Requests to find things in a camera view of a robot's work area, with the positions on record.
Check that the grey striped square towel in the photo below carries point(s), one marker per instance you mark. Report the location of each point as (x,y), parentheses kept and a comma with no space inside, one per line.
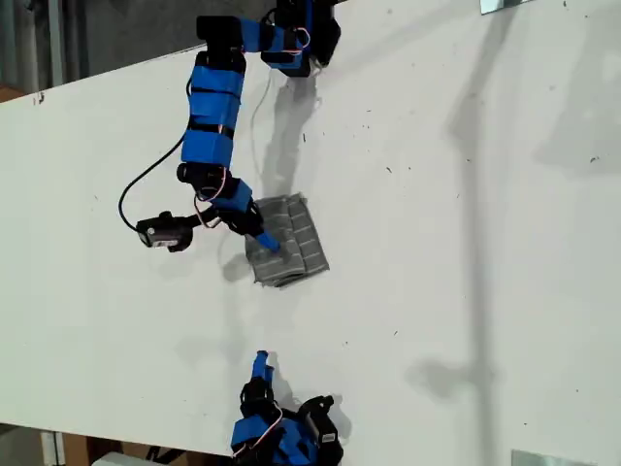
(301,242)

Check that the white box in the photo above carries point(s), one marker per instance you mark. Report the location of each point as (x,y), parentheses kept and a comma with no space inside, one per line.
(121,460)

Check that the black camera box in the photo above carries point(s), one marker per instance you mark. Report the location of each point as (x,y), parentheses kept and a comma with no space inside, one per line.
(162,233)
(322,424)

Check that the black camera stalk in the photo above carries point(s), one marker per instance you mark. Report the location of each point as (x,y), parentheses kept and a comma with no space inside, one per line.
(201,218)

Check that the grey metal post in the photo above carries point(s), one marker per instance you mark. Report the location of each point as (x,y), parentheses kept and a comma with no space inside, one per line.
(55,43)

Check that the white table leg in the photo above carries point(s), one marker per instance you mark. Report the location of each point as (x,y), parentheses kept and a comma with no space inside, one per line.
(52,449)

